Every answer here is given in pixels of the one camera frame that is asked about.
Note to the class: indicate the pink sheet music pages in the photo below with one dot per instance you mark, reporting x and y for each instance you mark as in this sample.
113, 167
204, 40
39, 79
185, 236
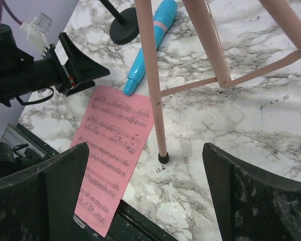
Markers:
115, 127

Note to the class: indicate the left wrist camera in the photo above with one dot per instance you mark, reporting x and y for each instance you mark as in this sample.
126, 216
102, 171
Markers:
36, 33

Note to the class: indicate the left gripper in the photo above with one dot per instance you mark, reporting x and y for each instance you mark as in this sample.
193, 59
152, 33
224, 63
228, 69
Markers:
21, 74

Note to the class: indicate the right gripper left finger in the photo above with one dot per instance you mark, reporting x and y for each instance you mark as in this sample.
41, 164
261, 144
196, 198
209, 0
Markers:
38, 203

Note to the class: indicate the blue toy microphone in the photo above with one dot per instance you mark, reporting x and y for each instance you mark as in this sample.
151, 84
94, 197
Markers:
152, 30

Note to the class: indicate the pink music stand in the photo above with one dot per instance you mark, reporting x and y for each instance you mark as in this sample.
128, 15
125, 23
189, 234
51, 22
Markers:
202, 20

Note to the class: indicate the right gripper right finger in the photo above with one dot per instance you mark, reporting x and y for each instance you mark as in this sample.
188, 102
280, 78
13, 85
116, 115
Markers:
251, 203

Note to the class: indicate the black microphone stand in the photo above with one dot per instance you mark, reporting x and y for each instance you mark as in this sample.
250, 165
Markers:
124, 27

